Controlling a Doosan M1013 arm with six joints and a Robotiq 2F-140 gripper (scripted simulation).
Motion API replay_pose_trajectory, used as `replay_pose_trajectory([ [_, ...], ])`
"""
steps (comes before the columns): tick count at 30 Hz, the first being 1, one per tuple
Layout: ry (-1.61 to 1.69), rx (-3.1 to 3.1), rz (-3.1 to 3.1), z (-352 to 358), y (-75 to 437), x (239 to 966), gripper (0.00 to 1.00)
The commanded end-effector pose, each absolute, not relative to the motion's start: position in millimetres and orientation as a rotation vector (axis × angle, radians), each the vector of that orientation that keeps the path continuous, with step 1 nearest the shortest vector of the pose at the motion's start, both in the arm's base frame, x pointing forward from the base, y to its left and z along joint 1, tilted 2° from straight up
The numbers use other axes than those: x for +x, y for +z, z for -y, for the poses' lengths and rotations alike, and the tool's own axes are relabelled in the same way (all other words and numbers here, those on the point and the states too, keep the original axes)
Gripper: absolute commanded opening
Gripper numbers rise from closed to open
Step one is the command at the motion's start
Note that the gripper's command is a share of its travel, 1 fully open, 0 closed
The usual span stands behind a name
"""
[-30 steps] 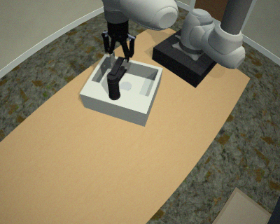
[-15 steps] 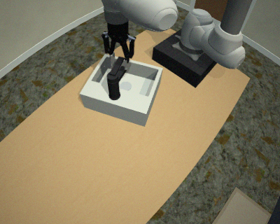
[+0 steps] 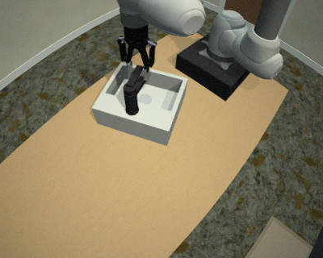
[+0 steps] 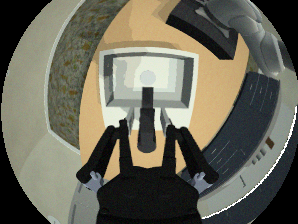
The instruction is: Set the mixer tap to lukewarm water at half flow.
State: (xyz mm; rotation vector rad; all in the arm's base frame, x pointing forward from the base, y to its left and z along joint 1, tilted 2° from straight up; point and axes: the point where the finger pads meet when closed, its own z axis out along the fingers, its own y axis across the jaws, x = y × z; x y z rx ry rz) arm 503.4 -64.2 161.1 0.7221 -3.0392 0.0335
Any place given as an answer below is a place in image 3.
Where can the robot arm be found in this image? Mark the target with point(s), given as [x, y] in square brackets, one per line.
[230, 41]

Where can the white sink basin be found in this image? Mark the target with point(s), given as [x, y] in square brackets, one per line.
[152, 123]

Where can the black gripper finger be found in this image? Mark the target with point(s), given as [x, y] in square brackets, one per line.
[147, 61]
[124, 56]

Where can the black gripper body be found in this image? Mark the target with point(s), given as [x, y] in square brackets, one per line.
[136, 35]

